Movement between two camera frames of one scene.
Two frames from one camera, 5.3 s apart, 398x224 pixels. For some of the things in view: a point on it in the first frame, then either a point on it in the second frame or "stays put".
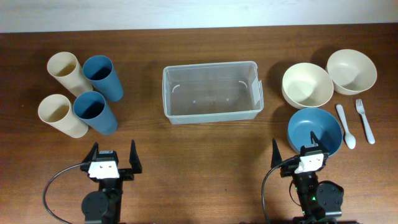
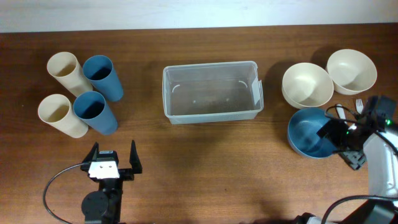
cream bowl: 351,71 stays put
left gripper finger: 134,158 stays put
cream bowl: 306,85 stays put
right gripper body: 289,170 -> 347,144
